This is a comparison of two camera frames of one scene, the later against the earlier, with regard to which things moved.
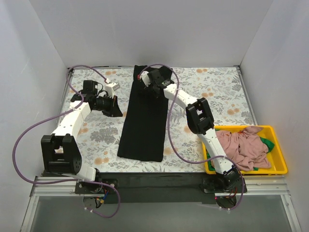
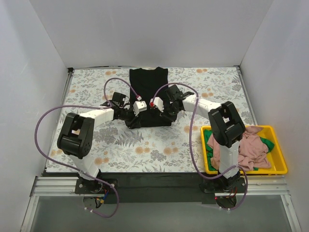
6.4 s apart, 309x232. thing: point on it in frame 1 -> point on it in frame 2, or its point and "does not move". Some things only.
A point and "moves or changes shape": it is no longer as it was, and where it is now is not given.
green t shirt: [268, 144] does not move
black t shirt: [144, 133] moves or changes shape
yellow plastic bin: [275, 159] does not move
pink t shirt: [245, 149] does not move
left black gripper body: [112, 106] -> [132, 118]
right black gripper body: [149, 87] -> [166, 113]
